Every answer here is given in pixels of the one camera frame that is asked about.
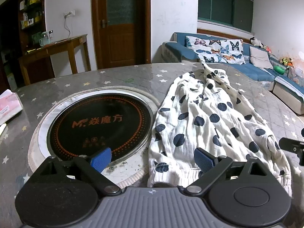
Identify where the yellow and orange toy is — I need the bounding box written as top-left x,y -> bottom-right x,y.
279,57 -> 294,67

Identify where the dark wooden shelf cabinet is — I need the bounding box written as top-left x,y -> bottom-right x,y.
0,0 -> 55,88

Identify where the grey star-printed tablecloth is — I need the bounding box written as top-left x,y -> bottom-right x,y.
0,62 -> 304,228

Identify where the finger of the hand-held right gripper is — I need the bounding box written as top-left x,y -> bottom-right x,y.
279,137 -> 304,167

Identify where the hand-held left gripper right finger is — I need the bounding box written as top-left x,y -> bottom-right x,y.
186,147 -> 270,193

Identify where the glass jar with handle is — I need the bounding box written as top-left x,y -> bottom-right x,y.
39,32 -> 49,47

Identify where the pink tissue pack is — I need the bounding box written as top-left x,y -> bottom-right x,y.
0,89 -> 23,125

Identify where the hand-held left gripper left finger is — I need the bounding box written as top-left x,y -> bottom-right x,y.
36,147 -> 121,194

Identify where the blue sofa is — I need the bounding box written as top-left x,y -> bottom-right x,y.
160,32 -> 304,117

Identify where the brown wooden door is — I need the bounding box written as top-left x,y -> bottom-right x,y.
91,0 -> 151,69

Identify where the butterfly print pillow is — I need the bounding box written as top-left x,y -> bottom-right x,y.
185,36 -> 246,64

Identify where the beige cushion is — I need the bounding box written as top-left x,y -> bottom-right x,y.
249,46 -> 273,70

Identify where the wooden side table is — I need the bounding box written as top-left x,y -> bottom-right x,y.
18,34 -> 92,86

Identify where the black round induction cooktop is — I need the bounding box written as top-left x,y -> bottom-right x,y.
46,93 -> 154,169

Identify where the white polka dot garment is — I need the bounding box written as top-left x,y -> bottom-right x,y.
147,60 -> 292,196

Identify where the black and white plush toy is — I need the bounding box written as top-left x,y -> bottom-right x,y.
250,37 -> 264,48

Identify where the thin hanging cable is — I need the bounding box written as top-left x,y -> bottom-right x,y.
64,14 -> 72,40

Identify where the green framed window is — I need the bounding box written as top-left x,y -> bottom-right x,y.
198,0 -> 254,33

